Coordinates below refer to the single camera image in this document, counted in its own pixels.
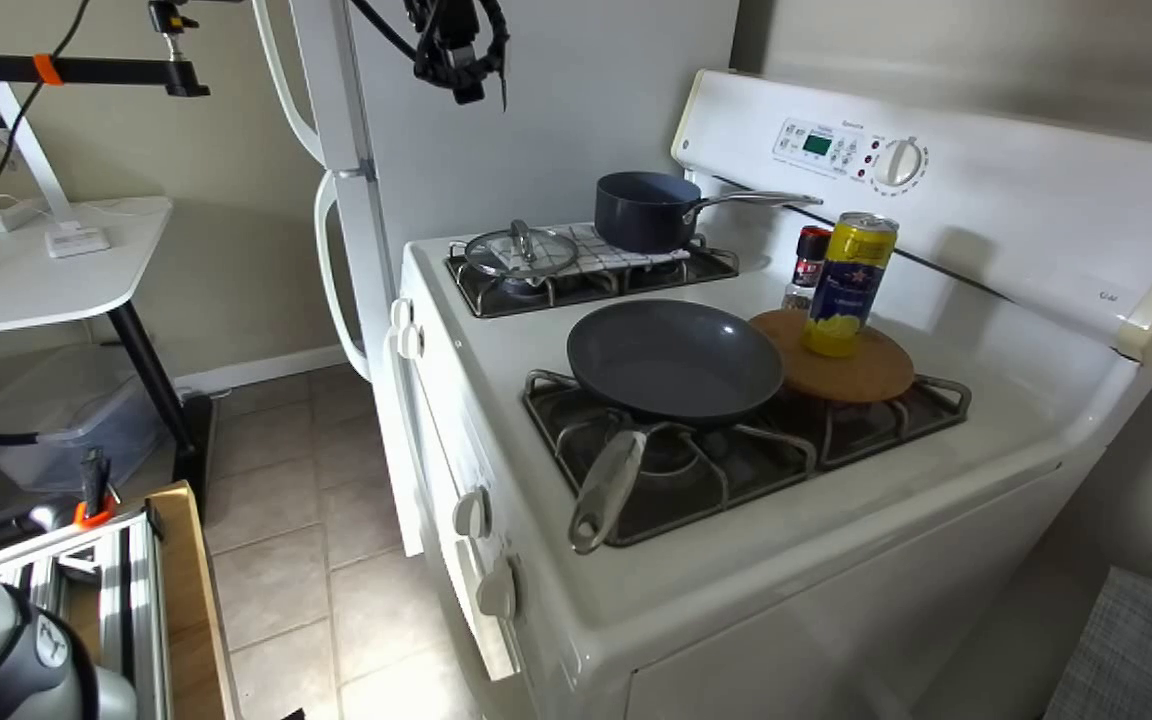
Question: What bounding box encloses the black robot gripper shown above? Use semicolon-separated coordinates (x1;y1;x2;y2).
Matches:
410;0;508;105

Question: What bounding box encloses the glass pot lid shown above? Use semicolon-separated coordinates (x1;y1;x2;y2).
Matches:
463;220;580;289

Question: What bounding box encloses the dark blue saucepan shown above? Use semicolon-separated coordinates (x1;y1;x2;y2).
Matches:
595;172;810;253

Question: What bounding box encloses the white refrigerator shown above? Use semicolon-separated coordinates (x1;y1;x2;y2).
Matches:
252;0;741;542

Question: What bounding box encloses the patterned dish towel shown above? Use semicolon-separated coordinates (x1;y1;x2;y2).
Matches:
448;220;698;289

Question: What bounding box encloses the rear black burner grate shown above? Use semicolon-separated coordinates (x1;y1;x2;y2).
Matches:
443;249;741;318

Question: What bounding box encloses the black burner grate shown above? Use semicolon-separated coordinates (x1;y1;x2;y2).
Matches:
443;249;741;318
526;370;972;546

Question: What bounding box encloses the grey frying pan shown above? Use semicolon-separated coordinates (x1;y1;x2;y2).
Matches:
569;299;786;555

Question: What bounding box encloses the small red spice jar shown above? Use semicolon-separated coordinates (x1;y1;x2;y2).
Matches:
788;224;831;304

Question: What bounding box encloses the yellow blue canister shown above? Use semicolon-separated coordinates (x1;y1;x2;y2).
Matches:
806;212;896;359

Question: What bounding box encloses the white side table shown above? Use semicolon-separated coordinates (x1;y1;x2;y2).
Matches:
0;194;211;490

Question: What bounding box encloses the front black burner grate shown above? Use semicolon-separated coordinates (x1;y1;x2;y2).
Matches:
526;370;972;546

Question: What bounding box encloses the white gas stove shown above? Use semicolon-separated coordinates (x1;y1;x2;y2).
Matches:
394;72;1152;720

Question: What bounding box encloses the clear plastic storage bin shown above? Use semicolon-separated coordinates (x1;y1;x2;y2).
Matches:
0;344;169;488

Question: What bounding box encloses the round wooden trivet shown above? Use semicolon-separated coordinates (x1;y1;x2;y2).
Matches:
753;306;915;404

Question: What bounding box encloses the orange black clamp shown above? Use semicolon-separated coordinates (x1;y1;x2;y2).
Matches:
71;451;120;526

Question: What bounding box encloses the wooden metal cart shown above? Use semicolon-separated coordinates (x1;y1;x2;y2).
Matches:
0;482;235;720

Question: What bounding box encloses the grey checkered cloth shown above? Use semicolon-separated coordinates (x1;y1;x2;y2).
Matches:
1045;568;1152;720

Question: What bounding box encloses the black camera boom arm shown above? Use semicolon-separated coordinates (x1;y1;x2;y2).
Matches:
0;51;204;97

